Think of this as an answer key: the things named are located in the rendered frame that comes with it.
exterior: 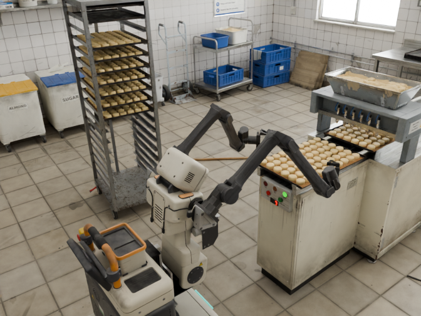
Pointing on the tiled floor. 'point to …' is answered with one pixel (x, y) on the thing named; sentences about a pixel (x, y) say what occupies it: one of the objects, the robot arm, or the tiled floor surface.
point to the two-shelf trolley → (217, 64)
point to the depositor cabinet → (386, 200)
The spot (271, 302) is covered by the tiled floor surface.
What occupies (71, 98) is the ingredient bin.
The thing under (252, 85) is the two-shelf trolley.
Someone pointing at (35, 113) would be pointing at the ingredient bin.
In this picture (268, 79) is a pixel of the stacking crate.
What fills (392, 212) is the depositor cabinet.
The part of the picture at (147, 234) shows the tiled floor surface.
